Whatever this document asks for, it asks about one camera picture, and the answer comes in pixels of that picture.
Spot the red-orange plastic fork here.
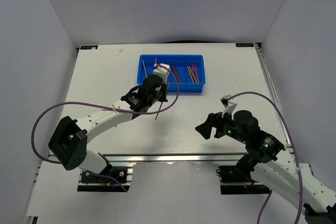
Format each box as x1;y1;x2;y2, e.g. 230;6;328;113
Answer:
192;64;199;83

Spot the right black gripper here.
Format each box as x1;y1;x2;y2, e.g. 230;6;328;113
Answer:
195;108;248;144

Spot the red-orange plastic knife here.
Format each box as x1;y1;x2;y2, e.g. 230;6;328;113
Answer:
172;64;183;83

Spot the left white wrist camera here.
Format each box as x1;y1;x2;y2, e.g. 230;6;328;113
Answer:
152;63;171;84

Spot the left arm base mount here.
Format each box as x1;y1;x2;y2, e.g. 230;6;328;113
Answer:
77;163;133;193

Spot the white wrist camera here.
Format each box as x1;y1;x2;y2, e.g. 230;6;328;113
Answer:
152;63;171;84
220;95;237;117

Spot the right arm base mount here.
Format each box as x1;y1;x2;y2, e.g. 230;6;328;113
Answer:
216;166;270;195

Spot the blue divided plastic tray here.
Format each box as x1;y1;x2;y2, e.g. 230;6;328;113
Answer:
137;55;206;93

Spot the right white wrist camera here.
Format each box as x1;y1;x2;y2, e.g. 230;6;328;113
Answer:
220;95;237;117

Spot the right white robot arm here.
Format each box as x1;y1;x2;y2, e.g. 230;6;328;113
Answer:
195;110;335;223

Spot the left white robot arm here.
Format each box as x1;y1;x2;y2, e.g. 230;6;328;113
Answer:
48;74;168;182

